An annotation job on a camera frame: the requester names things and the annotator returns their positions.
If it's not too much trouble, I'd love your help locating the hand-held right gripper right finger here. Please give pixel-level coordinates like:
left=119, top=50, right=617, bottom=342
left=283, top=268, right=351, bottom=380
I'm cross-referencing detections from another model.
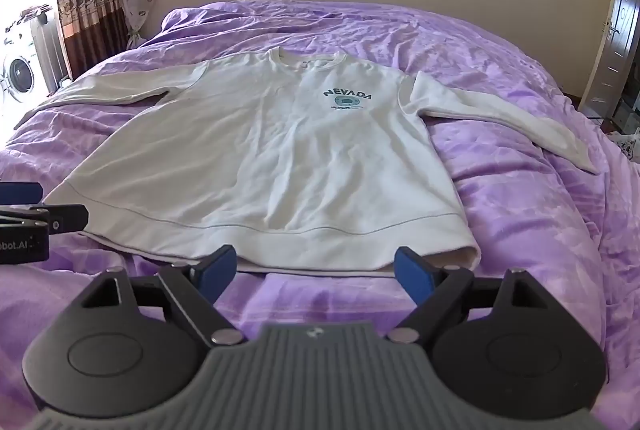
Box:
left=385, top=246, right=546, bottom=345

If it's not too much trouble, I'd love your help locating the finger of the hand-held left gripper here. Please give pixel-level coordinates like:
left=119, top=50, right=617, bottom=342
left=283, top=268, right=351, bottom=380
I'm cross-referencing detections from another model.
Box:
left=0, top=204, right=90, bottom=232
left=0, top=182, right=45, bottom=207

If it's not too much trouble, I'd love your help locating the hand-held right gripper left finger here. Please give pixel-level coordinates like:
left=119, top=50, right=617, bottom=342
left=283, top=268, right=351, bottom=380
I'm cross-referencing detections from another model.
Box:
left=80, top=245, right=249, bottom=347

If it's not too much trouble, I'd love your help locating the white printed sweatshirt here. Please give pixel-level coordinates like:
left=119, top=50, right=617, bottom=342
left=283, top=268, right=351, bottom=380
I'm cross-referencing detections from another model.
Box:
left=14, top=46, right=599, bottom=279

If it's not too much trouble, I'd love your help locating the white washing machine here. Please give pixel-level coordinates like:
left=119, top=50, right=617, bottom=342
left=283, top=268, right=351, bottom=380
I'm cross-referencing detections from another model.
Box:
left=0, top=44, right=42, bottom=118

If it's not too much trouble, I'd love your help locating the purple blanket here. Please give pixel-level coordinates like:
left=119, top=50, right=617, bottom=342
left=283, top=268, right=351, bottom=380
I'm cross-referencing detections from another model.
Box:
left=0, top=0, right=640, bottom=430

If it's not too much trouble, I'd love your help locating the grey ribbed appliance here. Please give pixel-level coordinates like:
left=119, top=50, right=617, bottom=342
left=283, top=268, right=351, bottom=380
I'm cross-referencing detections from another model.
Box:
left=5, top=4, right=68, bottom=89

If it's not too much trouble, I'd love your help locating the white panelled door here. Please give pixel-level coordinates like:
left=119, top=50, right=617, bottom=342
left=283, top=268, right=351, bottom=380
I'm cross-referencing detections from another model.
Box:
left=579, top=0, right=640, bottom=119

